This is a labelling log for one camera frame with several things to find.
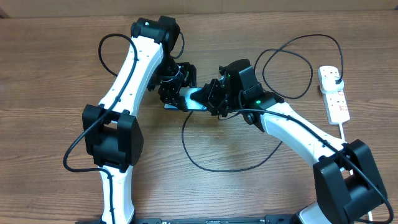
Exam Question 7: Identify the black Galaxy smartphone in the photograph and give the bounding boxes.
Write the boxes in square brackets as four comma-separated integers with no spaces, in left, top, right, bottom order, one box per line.
[164,88,207,112]

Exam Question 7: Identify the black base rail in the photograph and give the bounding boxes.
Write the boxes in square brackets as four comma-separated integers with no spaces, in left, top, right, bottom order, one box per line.
[74,214,299,224]

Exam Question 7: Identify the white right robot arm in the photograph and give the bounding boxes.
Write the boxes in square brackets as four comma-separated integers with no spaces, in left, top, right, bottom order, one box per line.
[190,59,394,223]

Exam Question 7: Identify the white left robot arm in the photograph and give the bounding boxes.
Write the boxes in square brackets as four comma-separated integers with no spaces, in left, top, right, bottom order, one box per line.
[82,16,196,223]

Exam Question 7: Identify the white power strip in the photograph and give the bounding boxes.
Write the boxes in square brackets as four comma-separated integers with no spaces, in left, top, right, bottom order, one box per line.
[317,65,351,126]

